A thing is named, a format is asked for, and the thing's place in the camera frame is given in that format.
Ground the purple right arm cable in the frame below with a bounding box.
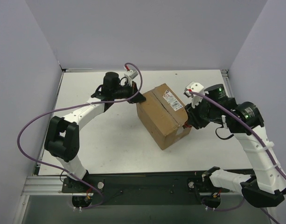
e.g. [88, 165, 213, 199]
[188, 91, 286, 224]

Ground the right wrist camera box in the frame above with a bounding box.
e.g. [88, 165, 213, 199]
[184, 82, 205, 108]

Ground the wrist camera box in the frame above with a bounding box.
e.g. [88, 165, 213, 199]
[124, 70, 139, 82]
[184, 82, 205, 108]

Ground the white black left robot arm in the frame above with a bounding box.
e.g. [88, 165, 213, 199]
[44, 70, 146, 192]

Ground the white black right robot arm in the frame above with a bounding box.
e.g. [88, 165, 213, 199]
[184, 82, 286, 209]

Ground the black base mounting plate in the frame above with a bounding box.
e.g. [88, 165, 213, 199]
[62, 171, 221, 206]

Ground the brown cardboard express box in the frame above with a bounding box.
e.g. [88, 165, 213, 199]
[136, 84, 191, 150]

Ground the aluminium front frame rail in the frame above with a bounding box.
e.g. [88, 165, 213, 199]
[21, 175, 273, 196]

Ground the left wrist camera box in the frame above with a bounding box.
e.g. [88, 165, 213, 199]
[124, 70, 139, 82]

